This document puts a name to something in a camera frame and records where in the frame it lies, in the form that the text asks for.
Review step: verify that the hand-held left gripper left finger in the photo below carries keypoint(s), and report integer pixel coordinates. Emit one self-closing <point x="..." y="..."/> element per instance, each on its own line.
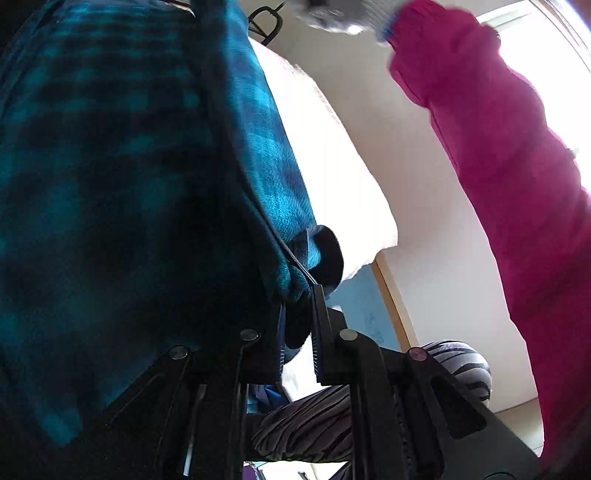
<point x="280" y="344"/>

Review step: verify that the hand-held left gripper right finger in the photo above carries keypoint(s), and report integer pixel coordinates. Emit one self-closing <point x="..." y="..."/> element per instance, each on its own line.
<point x="318" y="344"/>

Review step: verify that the teal plaid fleece jacket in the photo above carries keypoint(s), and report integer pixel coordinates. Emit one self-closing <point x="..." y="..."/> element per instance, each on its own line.
<point x="115" y="184"/>

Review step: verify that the person's right forearm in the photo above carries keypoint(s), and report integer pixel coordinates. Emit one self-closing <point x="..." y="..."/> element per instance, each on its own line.
<point x="498" y="161"/>

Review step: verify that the black metal clothes rack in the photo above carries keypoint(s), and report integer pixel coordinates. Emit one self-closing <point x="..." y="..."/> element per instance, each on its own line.
<point x="265" y="11"/>

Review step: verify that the person's right hand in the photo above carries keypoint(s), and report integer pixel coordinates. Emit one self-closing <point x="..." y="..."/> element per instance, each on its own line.
<point x="337" y="16"/>

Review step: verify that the light blue floor mat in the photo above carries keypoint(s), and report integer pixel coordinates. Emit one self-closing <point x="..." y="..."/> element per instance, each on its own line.
<point x="364" y="314"/>

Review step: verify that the zebra striped pants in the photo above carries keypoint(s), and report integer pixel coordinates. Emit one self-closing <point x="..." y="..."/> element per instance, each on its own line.
<point x="300" y="424"/>

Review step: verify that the window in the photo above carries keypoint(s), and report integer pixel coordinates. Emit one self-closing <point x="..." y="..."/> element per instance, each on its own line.
<point x="554" y="69"/>

